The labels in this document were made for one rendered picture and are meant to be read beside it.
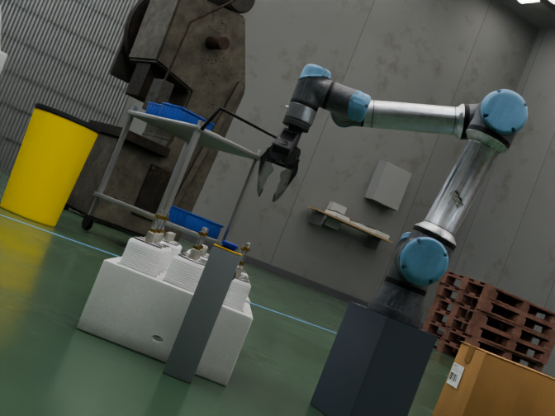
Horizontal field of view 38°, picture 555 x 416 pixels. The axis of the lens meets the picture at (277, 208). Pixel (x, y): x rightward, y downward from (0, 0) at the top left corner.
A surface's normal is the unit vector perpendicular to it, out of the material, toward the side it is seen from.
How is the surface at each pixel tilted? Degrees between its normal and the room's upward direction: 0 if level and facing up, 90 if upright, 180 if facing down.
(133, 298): 90
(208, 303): 90
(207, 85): 90
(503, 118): 83
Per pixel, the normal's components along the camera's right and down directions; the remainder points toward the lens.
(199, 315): 0.06, -0.04
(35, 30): 0.47, 0.14
